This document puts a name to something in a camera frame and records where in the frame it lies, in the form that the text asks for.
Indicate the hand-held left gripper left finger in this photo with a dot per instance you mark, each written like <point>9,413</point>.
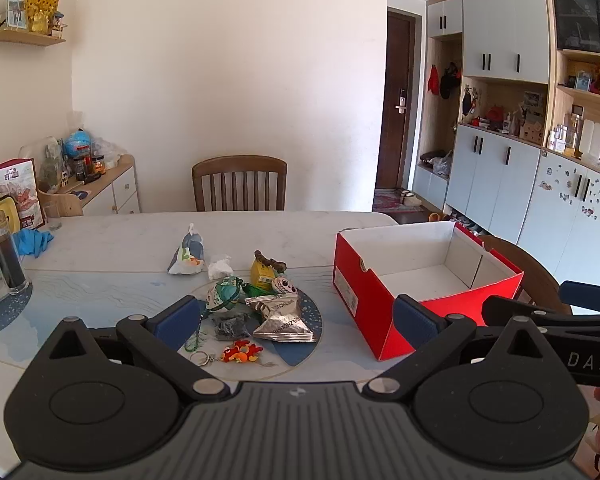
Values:
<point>177,317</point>

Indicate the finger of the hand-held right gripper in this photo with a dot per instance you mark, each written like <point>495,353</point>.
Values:
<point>500,310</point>
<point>587,296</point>

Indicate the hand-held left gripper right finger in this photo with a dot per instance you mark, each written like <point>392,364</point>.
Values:
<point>412,317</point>

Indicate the white printed plastic bag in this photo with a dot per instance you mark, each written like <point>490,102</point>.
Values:
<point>187,257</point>

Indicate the red cardboard box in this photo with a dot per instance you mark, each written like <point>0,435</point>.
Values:
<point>360,280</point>

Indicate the white tissue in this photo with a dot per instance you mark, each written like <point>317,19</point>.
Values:
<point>220,266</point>

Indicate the silver snack packet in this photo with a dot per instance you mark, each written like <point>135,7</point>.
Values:
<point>282,322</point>

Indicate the wooden chair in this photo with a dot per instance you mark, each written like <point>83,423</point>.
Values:
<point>240,164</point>
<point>525,265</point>

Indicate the orange slippers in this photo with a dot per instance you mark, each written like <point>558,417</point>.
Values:
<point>437,216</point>

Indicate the round blue placemat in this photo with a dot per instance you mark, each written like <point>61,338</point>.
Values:
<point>15,305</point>
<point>307,312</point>

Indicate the patterned rug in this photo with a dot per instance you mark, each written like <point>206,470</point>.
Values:
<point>390,203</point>

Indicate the beige slippers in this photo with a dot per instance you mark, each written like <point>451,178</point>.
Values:
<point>410,197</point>

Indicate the white sideboard with clutter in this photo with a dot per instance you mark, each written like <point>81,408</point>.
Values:
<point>122,187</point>

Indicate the grey plastic bag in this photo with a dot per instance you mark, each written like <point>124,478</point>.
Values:
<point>441,162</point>

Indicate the drinking glass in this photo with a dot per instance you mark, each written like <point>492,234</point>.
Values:
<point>52,217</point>

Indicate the blue gloves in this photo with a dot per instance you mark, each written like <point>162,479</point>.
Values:
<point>32,242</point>

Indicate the dark spice jar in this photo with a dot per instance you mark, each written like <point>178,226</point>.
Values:
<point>87,166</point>
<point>99,164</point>

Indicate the glass jar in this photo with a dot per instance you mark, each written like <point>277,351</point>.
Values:
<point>5,260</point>

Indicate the clear plastic bag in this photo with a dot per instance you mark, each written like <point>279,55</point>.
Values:
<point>107,149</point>

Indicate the wrapped green plant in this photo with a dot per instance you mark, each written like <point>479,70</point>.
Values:
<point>52,165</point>

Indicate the red snack bag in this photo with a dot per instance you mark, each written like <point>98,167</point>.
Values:
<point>22,195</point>

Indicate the blue globe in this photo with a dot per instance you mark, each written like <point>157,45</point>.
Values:
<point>76,144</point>

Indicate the door lock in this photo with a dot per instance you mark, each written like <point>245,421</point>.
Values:
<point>401,104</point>

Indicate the black hanging bag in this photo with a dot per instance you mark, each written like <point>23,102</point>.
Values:
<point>449,80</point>

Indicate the red hanging item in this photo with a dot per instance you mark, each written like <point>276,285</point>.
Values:
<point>433,80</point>

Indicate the brown door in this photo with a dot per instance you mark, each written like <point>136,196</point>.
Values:
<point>397,60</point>

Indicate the white wooden cabinet unit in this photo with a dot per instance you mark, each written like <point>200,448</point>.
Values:
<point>505,25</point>

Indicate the golden ornament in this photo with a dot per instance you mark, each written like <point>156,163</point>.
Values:
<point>41,7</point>

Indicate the photo card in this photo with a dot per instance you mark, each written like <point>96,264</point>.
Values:
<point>16,10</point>

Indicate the wooden wall shelf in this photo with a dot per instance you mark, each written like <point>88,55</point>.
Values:
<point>25,37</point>

